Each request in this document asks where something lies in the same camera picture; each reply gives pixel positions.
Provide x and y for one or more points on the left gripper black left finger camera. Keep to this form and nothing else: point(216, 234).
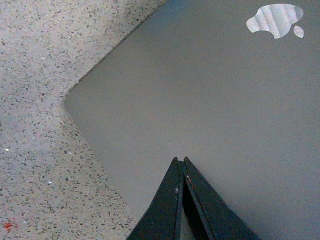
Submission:
point(162, 220)

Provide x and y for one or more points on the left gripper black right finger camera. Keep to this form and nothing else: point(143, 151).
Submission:
point(219, 222)

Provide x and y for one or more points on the grey laptop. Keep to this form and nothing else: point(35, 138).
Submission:
point(234, 85)

